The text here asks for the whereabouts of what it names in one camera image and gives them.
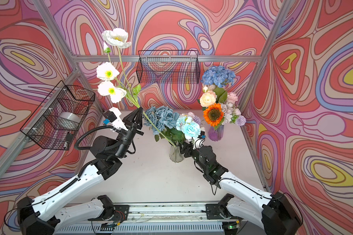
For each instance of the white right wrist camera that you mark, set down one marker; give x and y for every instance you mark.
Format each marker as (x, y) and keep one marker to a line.
(199, 142)

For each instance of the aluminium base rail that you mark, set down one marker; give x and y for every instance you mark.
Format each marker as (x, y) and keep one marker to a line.
(150, 218)

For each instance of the small pastel flower spray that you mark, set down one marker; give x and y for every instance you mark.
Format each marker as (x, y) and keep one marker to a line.
(194, 117)

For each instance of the black wire basket wall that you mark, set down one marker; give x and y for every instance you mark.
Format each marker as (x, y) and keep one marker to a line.
(168, 66)
(41, 127)

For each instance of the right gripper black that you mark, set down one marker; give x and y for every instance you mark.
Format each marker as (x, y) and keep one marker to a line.
(187, 147)

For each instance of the clear ribbed glass vase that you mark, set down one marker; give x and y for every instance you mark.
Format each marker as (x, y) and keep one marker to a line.
(175, 154)

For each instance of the purple ribbed glass vase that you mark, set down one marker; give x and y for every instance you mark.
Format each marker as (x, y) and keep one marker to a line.
(216, 134)

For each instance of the black wire basket back wall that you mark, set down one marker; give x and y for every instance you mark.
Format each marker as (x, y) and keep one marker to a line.
(168, 66)

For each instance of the orange flower green leaves stem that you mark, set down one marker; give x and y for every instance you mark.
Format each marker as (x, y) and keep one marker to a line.
(214, 115)

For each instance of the white poppy flower stem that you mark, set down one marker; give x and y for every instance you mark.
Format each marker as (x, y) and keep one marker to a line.
(115, 84)

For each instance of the blue hydrangea flower stem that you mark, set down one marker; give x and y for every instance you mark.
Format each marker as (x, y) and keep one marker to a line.
(218, 76)

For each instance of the silver tape roll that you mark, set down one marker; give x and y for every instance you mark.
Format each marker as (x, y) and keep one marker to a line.
(68, 121)

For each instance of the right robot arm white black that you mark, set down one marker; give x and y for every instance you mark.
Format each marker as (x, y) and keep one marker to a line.
(271, 212)

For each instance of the pastel mixed flower bouquet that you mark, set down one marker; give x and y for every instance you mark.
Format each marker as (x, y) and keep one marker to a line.
(232, 115)

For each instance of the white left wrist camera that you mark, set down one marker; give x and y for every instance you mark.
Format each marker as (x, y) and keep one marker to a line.
(112, 118)

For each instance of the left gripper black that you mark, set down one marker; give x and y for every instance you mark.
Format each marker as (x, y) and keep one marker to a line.
(133, 127)

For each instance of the teal succulent flower bunch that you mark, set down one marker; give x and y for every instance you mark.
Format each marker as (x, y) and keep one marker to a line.
(162, 121)

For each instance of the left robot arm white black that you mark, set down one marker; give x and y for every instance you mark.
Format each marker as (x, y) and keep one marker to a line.
(48, 213)

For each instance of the pink peony flower stem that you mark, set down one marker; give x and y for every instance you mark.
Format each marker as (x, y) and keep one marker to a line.
(232, 98)

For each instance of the black wire basket left wall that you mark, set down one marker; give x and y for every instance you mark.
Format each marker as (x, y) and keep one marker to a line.
(41, 127)

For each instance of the cream peach rose bunch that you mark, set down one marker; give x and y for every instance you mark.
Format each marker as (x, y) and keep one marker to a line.
(208, 97)

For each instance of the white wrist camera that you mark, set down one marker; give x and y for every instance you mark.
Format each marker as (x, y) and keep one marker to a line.
(112, 118)
(199, 142)

